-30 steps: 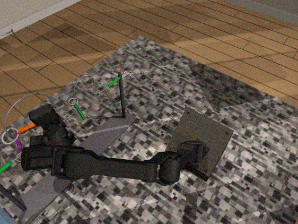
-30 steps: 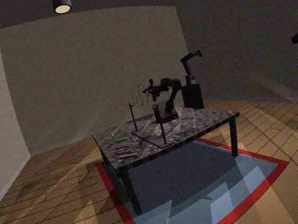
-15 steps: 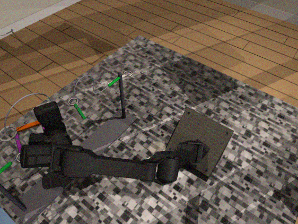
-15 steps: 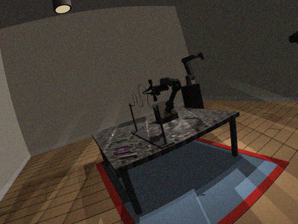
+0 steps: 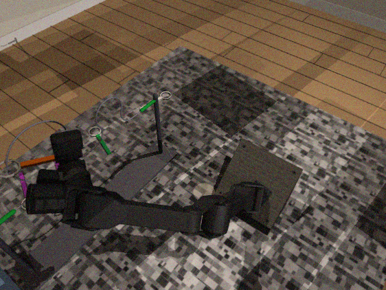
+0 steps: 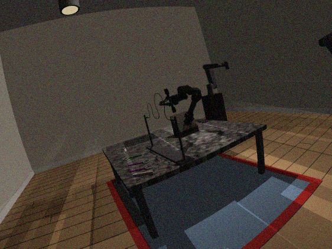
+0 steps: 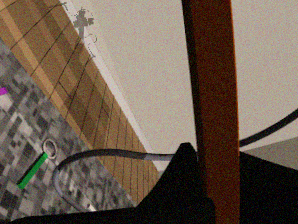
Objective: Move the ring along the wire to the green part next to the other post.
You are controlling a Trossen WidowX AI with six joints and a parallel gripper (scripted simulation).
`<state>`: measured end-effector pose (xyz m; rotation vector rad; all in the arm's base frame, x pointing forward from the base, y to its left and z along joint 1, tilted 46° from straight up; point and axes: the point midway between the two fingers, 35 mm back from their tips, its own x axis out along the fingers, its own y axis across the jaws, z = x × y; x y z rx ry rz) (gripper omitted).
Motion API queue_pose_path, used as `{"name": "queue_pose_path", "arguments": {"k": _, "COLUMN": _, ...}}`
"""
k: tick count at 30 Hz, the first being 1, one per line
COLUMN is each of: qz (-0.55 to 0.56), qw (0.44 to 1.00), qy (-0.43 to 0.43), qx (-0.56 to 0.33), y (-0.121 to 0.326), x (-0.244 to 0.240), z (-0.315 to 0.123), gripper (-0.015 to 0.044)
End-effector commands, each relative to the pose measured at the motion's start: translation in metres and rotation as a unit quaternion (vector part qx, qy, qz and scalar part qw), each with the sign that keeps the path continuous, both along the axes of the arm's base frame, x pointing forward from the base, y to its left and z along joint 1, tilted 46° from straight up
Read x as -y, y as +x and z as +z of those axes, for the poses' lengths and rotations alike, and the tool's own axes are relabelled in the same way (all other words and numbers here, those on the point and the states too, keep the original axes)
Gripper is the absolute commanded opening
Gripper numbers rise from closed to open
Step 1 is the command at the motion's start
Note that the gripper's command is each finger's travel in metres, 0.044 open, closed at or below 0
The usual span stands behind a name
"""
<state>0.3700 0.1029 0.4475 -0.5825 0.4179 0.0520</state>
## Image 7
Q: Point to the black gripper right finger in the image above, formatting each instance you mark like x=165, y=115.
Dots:
x=269, y=192

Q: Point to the grey ring with purple handle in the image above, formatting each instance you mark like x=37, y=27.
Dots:
x=3, y=90

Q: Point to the orange handle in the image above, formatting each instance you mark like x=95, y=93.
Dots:
x=209, y=33

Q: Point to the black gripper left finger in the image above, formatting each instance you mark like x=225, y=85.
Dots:
x=177, y=198

